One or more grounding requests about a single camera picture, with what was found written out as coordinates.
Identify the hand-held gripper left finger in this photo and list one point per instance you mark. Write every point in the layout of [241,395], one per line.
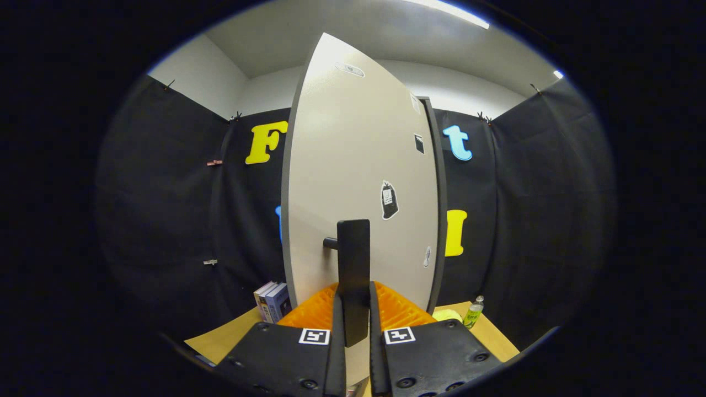
[336,369]

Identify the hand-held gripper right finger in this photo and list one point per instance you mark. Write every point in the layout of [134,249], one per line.
[378,369]

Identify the grey shoe cabinet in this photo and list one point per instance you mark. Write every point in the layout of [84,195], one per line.
[441,220]

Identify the beige shoe cabinet door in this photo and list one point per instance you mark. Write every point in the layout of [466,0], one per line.
[342,165]

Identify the yellow green cloth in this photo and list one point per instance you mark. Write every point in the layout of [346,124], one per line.
[447,315]

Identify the blue book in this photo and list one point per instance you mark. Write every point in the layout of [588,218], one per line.
[278,303]

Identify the white book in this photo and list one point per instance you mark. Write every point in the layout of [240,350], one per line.
[259,298]

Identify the green label bottle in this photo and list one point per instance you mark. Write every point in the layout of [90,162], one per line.
[473,315]

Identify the black backdrop cloth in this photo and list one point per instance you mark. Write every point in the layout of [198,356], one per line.
[524,220]

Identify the long ceiling light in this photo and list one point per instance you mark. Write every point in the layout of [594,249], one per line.
[452,12]

